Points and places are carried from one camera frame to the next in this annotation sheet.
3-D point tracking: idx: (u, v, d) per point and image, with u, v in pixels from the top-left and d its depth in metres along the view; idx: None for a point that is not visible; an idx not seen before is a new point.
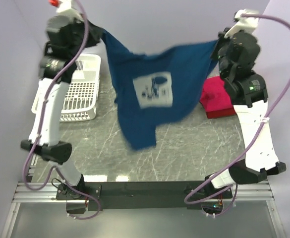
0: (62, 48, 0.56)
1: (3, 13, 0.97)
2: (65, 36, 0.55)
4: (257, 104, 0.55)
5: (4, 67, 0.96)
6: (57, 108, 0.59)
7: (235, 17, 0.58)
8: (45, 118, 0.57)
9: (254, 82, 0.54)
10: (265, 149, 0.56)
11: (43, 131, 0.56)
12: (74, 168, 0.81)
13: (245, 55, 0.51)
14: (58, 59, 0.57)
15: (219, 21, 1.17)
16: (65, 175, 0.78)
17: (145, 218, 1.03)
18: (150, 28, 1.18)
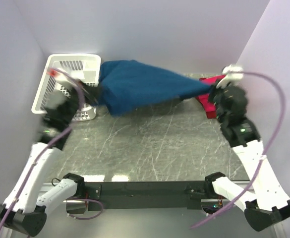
0: (59, 119, 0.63)
1: (3, 13, 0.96)
2: (62, 109, 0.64)
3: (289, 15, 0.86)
4: (252, 143, 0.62)
5: (4, 67, 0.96)
6: (44, 172, 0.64)
7: (223, 72, 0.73)
8: (29, 182, 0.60)
9: (244, 124, 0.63)
10: (271, 187, 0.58)
11: (23, 195, 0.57)
12: (67, 188, 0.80)
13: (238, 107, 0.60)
14: (55, 127, 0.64)
15: (220, 20, 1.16)
16: (62, 197, 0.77)
17: (145, 218, 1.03)
18: (150, 27, 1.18)
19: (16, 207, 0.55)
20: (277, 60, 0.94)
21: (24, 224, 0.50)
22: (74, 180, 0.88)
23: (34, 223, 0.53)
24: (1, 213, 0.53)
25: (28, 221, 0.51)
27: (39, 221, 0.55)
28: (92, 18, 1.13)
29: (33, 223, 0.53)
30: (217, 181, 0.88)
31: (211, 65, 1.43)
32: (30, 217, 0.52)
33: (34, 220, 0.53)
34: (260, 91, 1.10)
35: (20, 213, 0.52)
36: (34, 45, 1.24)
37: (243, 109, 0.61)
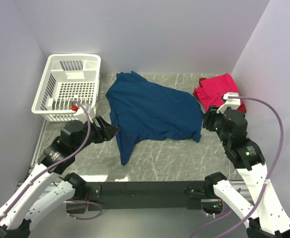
0: (68, 146, 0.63)
1: (3, 14, 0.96)
2: (74, 138, 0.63)
3: None
4: (257, 167, 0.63)
5: (4, 67, 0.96)
6: (38, 192, 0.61)
7: (223, 98, 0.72)
8: (20, 200, 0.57)
9: (249, 147, 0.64)
10: (274, 209, 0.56)
11: (11, 211, 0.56)
12: (62, 193, 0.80)
13: (241, 128, 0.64)
14: (60, 152, 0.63)
15: (220, 21, 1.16)
16: (56, 203, 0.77)
17: (145, 218, 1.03)
18: (150, 27, 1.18)
19: (1, 222, 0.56)
20: (280, 61, 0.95)
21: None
22: (73, 184, 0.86)
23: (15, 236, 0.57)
24: None
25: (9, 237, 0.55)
27: (20, 236, 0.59)
28: (92, 19, 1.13)
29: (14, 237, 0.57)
30: (218, 184, 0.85)
31: (211, 65, 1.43)
32: (11, 235, 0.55)
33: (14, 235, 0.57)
34: (262, 90, 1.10)
35: (3, 229, 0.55)
36: (35, 45, 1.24)
37: (244, 130, 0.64)
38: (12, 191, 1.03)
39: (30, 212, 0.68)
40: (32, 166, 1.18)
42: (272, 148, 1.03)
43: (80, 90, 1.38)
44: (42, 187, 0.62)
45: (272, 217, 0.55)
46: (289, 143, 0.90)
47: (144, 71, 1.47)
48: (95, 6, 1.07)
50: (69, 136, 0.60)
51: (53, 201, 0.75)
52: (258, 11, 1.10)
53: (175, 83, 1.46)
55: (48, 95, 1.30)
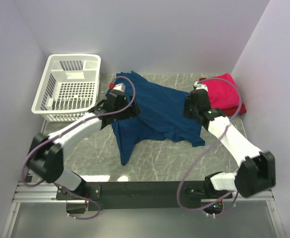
0: (112, 108, 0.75)
1: (3, 14, 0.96)
2: (118, 102, 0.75)
3: None
4: (218, 119, 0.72)
5: (4, 68, 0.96)
6: (82, 134, 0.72)
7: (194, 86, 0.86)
8: (73, 130, 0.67)
9: (211, 110, 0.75)
10: (241, 142, 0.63)
11: (64, 135, 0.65)
12: (72, 175, 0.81)
13: (202, 97, 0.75)
14: (104, 110, 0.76)
15: (220, 21, 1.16)
16: (63, 182, 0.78)
17: (145, 217, 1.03)
18: (150, 28, 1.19)
19: (56, 141, 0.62)
20: (279, 62, 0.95)
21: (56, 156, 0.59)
22: (78, 179, 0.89)
23: (58, 164, 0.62)
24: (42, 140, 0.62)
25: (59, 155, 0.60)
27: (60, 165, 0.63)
28: (92, 19, 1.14)
29: (59, 161, 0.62)
30: (214, 175, 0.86)
31: (212, 65, 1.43)
32: (61, 154, 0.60)
33: (59, 159, 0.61)
34: (262, 90, 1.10)
35: (56, 146, 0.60)
36: (35, 45, 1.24)
37: (206, 98, 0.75)
38: (12, 191, 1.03)
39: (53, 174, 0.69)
40: None
42: (271, 148, 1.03)
43: (80, 89, 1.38)
44: (85, 133, 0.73)
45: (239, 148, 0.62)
46: (289, 143, 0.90)
47: (144, 72, 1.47)
48: (95, 7, 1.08)
50: (116, 97, 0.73)
51: (70, 173, 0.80)
52: (258, 11, 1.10)
53: (175, 83, 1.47)
55: (48, 95, 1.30)
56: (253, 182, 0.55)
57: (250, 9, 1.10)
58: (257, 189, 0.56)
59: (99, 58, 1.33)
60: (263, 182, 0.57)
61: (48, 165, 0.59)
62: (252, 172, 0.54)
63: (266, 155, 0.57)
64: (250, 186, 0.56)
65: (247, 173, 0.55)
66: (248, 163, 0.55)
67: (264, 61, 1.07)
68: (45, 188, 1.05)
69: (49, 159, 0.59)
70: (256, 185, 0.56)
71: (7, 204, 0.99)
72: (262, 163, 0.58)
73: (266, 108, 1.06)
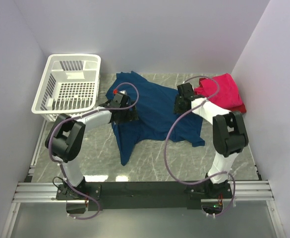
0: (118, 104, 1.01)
1: (3, 14, 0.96)
2: (123, 102, 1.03)
3: None
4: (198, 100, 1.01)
5: (4, 68, 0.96)
6: (91, 123, 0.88)
7: None
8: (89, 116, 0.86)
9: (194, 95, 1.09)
10: (213, 108, 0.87)
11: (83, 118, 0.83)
12: (77, 169, 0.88)
13: (187, 88, 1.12)
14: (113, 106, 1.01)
15: (221, 21, 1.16)
16: (67, 173, 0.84)
17: (145, 218, 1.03)
18: (150, 28, 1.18)
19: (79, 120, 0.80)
20: (279, 61, 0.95)
21: (79, 132, 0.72)
22: (80, 179, 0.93)
23: (79, 142, 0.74)
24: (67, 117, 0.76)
25: (82, 133, 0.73)
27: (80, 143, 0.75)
28: (92, 19, 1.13)
29: (80, 139, 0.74)
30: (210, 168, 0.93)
31: (212, 65, 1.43)
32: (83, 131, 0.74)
33: (80, 137, 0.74)
34: (262, 90, 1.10)
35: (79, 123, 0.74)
36: (35, 45, 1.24)
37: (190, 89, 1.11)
38: (12, 191, 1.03)
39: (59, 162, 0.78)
40: (32, 166, 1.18)
42: (271, 148, 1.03)
43: (80, 89, 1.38)
44: (95, 121, 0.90)
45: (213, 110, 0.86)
46: (289, 143, 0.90)
47: (144, 72, 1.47)
48: (95, 7, 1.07)
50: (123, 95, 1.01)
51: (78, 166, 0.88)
52: (258, 11, 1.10)
53: (175, 83, 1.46)
55: (48, 95, 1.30)
56: (225, 134, 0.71)
57: (249, 8, 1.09)
58: (229, 141, 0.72)
59: (99, 58, 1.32)
60: (236, 137, 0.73)
61: (71, 140, 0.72)
62: (222, 125, 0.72)
63: (234, 114, 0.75)
64: (224, 139, 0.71)
65: (218, 127, 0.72)
66: (219, 119, 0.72)
67: (264, 61, 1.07)
68: (45, 188, 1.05)
69: (73, 135, 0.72)
70: (228, 138, 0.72)
71: (8, 204, 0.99)
72: (233, 121, 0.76)
73: (266, 108, 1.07)
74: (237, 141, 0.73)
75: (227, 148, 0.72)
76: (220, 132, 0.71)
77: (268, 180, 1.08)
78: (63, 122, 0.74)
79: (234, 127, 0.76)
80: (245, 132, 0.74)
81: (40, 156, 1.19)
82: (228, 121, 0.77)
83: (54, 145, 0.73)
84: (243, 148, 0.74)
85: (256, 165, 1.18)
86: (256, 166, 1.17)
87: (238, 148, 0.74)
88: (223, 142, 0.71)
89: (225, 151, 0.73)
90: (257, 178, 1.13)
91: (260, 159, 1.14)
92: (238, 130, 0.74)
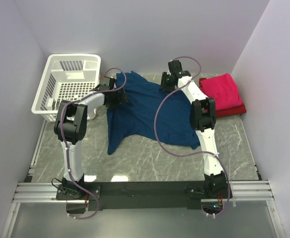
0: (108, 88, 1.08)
1: (2, 14, 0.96)
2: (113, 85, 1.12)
3: None
4: (184, 77, 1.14)
5: (3, 68, 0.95)
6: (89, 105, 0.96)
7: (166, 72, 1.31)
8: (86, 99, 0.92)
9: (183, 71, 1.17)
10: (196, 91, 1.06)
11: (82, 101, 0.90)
12: (79, 160, 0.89)
13: (175, 65, 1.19)
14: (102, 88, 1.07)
15: (221, 21, 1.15)
16: (72, 162, 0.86)
17: (145, 218, 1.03)
18: (150, 27, 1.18)
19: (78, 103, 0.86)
20: (279, 61, 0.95)
21: (84, 112, 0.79)
22: (82, 173, 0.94)
23: (84, 121, 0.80)
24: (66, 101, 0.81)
25: (86, 113, 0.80)
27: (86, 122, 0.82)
28: (92, 19, 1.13)
29: (85, 119, 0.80)
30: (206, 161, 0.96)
31: (212, 65, 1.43)
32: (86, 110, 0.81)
33: (85, 117, 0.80)
34: (261, 90, 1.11)
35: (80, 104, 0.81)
36: (35, 46, 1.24)
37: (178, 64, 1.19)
38: (12, 191, 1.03)
39: (67, 146, 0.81)
40: (32, 166, 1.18)
42: (271, 148, 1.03)
43: (80, 89, 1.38)
44: (92, 103, 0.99)
45: (194, 95, 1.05)
46: (289, 143, 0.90)
47: (144, 71, 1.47)
48: (95, 6, 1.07)
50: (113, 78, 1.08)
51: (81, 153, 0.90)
52: (258, 11, 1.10)
53: None
55: (48, 95, 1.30)
56: (198, 117, 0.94)
57: (250, 9, 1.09)
58: (201, 121, 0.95)
59: (99, 58, 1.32)
60: (206, 118, 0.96)
61: (79, 119, 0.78)
62: (196, 109, 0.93)
63: (209, 100, 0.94)
64: (197, 119, 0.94)
65: (193, 111, 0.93)
66: (195, 105, 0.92)
67: (263, 61, 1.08)
68: (45, 188, 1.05)
69: (79, 116, 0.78)
70: (200, 118, 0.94)
71: (8, 204, 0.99)
72: (208, 105, 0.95)
73: (266, 107, 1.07)
74: (206, 120, 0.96)
75: (198, 126, 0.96)
76: (195, 113, 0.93)
77: (268, 180, 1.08)
78: (68, 105, 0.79)
79: (207, 109, 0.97)
80: (214, 115, 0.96)
81: (40, 156, 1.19)
82: (204, 104, 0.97)
83: (63, 129, 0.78)
84: (213, 124, 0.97)
85: (256, 165, 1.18)
86: (256, 166, 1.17)
87: (207, 125, 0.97)
88: (195, 123, 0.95)
89: (198, 128, 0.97)
90: (258, 178, 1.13)
91: (260, 159, 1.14)
92: (209, 113, 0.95)
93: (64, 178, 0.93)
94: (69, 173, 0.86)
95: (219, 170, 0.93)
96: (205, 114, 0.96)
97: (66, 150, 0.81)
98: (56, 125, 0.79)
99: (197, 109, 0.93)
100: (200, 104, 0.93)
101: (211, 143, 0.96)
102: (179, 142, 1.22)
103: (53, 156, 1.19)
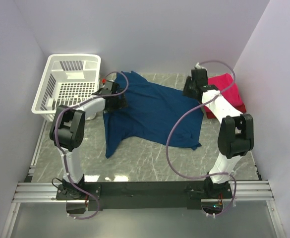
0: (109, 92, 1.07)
1: (2, 14, 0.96)
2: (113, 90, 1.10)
3: None
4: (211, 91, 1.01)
5: (3, 68, 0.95)
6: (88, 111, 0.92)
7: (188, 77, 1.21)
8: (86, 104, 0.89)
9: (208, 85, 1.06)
10: (226, 107, 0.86)
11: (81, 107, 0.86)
12: (78, 164, 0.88)
13: (201, 75, 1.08)
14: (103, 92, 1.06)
15: (221, 21, 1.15)
16: (70, 167, 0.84)
17: (145, 218, 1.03)
18: (150, 27, 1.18)
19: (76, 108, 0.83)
20: (279, 61, 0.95)
21: (81, 119, 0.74)
22: (81, 175, 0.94)
23: (82, 128, 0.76)
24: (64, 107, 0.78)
25: (83, 120, 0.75)
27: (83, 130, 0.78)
28: (92, 18, 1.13)
29: (82, 126, 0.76)
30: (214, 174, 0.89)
31: (212, 65, 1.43)
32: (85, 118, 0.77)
33: (82, 124, 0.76)
34: (261, 90, 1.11)
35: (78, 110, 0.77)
36: (35, 45, 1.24)
37: (204, 76, 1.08)
38: (12, 191, 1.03)
39: (63, 151, 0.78)
40: (32, 166, 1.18)
42: (272, 148, 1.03)
43: (80, 89, 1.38)
44: (91, 108, 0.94)
45: (224, 111, 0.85)
46: (289, 143, 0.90)
47: (144, 71, 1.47)
48: (95, 6, 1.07)
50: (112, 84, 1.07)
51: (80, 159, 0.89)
52: (258, 11, 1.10)
53: (175, 83, 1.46)
55: (48, 95, 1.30)
56: (231, 137, 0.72)
57: (250, 8, 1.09)
58: (234, 144, 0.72)
59: (99, 58, 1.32)
60: (241, 141, 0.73)
61: (75, 126, 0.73)
62: (230, 127, 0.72)
63: (245, 118, 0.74)
64: (229, 141, 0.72)
65: (225, 129, 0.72)
66: (227, 121, 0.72)
67: (264, 61, 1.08)
68: (45, 188, 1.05)
69: (76, 123, 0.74)
70: (233, 141, 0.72)
71: (8, 204, 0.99)
72: (243, 124, 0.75)
73: (266, 107, 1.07)
74: (242, 144, 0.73)
75: (230, 150, 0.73)
76: (226, 133, 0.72)
77: (268, 180, 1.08)
78: (64, 111, 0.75)
79: (242, 130, 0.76)
80: (252, 138, 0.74)
81: (40, 156, 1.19)
82: (238, 123, 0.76)
83: (59, 135, 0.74)
84: (247, 151, 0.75)
85: (256, 165, 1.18)
86: (256, 166, 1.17)
87: (241, 151, 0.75)
88: (227, 145, 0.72)
89: (228, 153, 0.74)
90: (258, 178, 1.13)
91: (260, 159, 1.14)
92: (245, 134, 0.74)
93: (64, 178, 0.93)
94: (68, 176, 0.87)
95: (224, 180, 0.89)
96: (238, 136, 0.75)
97: (63, 156, 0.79)
98: (51, 131, 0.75)
99: (230, 128, 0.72)
100: (233, 121, 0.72)
101: (231, 165, 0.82)
102: (177, 144, 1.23)
103: (53, 156, 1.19)
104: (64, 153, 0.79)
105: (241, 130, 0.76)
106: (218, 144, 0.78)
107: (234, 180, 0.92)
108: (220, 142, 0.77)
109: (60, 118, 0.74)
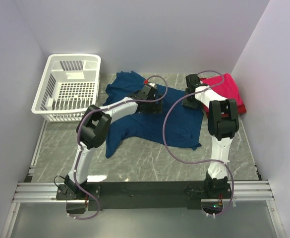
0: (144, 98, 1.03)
1: (2, 14, 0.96)
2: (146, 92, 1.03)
3: None
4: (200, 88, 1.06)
5: (3, 68, 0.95)
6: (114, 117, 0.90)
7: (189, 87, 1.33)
8: (115, 108, 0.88)
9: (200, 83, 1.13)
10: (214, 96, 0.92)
11: (111, 110, 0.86)
12: (88, 164, 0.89)
13: (194, 78, 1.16)
14: (140, 96, 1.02)
15: (221, 21, 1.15)
16: (80, 164, 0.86)
17: (145, 218, 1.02)
18: (150, 27, 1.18)
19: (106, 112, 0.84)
20: (280, 61, 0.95)
21: (106, 123, 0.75)
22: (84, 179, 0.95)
23: (105, 132, 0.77)
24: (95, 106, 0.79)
25: (108, 124, 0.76)
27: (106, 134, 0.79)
28: (92, 18, 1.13)
29: (106, 130, 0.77)
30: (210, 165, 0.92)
31: (212, 65, 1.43)
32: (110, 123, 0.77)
33: (107, 128, 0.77)
34: (262, 90, 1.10)
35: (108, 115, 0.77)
36: (35, 45, 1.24)
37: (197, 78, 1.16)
38: (12, 191, 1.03)
39: (82, 148, 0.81)
40: (32, 166, 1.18)
42: (272, 148, 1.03)
43: (80, 89, 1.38)
44: (121, 113, 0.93)
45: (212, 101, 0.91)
46: (289, 143, 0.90)
47: (144, 71, 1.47)
48: (95, 6, 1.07)
50: (150, 89, 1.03)
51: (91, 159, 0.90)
52: (258, 10, 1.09)
53: (175, 83, 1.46)
55: (48, 95, 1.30)
56: (217, 117, 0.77)
57: (250, 8, 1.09)
58: (221, 125, 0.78)
59: (99, 58, 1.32)
60: (228, 122, 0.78)
61: (99, 129, 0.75)
62: (216, 109, 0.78)
63: (229, 101, 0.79)
64: (216, 122, 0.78)
65: (212, 110, 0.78)
66: (213, 103, 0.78)
67: (264, 61, 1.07)
68: (45, 188, 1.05)
69: (100, 126, 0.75)
70: (219, 121, 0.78)
71: (8, 204, 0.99)
72: (228, 108, 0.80)
73: (266, 107, 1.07)
74: (229, 125, 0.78)
75: (218, 131, 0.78)
76: (213, 114, 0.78)
77: (268, 180, 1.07)
78: (93, 112, 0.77)
79: (227, 113, 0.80)
80: (237, 119, 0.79)
81: (40, 156, 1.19)
82: (224, 108, 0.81)
83: (83, 132, 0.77)
84: (234, 132, 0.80)
85: (256, 165, 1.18)
86: (256, 166, 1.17)
87: (229, 132, 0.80)
88: (215, 125, 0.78)
89: (216, 133, 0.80)
90: (257, 178, 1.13)
91: (260, 159, 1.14)
92: (230, 116, 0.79)
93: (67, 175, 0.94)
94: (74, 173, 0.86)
95: (224, 174, 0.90)
96: (225, 118, 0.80)
97: (79, 151, 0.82)
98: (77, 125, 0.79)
99: (215, 109, 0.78)
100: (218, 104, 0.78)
101: (225, 151, 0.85)
102: (178, 144, 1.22)
103: (53, 156, 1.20)
104: (81, 149, 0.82)
105: (227, 113, 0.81)
106: (208, 128, 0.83)
107: (232, 180, 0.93)
108: (209, 124, 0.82)
109: (88, 117, 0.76)
